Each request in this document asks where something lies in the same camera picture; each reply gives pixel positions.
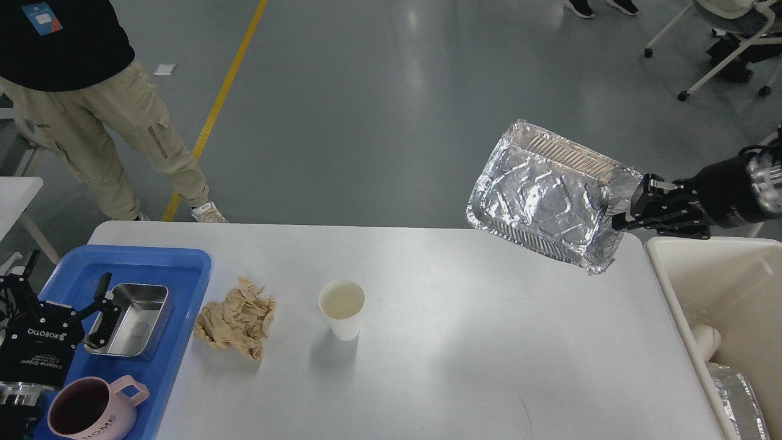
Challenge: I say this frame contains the aluminium foil tray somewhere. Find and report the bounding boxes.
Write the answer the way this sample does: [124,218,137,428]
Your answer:
[466,119,643,274]

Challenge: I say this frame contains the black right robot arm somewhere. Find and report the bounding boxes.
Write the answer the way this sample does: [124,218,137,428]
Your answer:
[612,129,781,240]

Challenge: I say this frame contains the foil trash in bin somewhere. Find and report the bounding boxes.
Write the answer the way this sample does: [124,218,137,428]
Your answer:
[707,362,770,439]

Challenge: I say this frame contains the passer-by in dark jeans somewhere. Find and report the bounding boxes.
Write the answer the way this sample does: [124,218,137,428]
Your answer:
[565,0,640,19]

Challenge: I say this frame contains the white side table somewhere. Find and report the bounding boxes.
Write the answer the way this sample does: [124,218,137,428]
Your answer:
[1,176,61,265]

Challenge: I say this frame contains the pink mug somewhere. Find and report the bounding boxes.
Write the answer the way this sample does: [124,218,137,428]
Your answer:
[46,375,150,439]

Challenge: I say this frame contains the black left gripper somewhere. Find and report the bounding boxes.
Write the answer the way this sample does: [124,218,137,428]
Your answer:
[1,249,121,390]

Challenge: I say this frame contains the person in beige trousers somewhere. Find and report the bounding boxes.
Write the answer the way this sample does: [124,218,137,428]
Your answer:
[1,1,225,223]

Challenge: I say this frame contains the white paper cup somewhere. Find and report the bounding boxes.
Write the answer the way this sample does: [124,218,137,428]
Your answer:
[318,279,365,342]

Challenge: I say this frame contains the white chair leg right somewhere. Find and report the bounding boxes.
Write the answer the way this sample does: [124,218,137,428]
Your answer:
[748,125,782,239]

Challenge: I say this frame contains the blue plastic tray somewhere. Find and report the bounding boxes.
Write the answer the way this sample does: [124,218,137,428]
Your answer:
[39,245,211,439]

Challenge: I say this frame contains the white office chair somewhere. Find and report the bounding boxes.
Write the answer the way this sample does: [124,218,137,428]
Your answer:
[643,1,780,102]

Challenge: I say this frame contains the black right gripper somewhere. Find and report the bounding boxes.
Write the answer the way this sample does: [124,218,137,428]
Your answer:
[611,153,781,240]

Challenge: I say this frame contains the small steel tray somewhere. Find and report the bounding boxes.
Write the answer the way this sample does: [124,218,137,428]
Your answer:
[83,282,173,361]

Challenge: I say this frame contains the crumpled brown paper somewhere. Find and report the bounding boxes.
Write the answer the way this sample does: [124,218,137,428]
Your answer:
[192,276,277,362]

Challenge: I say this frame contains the white chair left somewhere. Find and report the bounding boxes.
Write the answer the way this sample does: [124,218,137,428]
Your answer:
[1,108,44,177]

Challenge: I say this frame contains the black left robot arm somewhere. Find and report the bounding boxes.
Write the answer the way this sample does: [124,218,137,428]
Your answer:
[1,250,119,439]

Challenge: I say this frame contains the beige plastic bin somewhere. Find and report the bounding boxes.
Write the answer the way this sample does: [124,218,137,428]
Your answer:
[645,237,781,439]

